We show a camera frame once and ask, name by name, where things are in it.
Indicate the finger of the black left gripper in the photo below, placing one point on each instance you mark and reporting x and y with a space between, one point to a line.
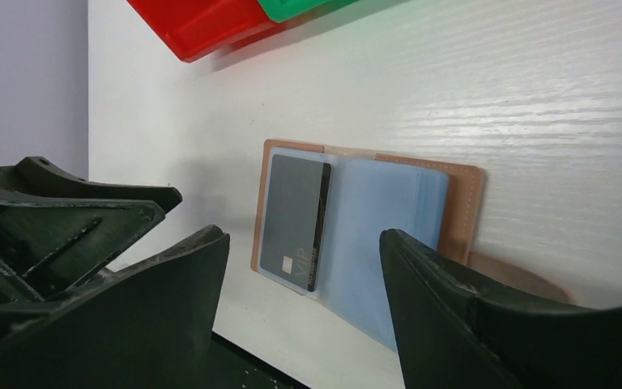
49 245
35 175

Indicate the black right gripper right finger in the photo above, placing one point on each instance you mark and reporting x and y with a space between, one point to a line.
458 328

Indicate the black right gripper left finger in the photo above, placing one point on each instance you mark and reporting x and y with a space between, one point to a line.
146 326

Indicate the red plastic bin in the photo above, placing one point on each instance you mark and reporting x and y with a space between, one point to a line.
192 29

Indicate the green plastic bin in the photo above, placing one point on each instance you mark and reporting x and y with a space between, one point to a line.
283 10

